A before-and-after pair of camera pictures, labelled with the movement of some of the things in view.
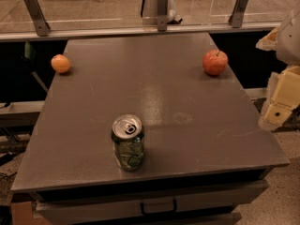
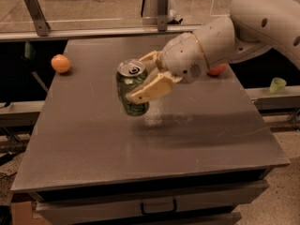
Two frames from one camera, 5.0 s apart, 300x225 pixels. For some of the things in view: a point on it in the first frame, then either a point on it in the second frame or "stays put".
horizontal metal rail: x=117 y=31 stays put
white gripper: x=290 y=42 → x=183 y=59
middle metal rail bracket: x=162 y=9 stays put
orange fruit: x=60 y=64 stays put
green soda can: x=127 y=138 → x=129 y=74
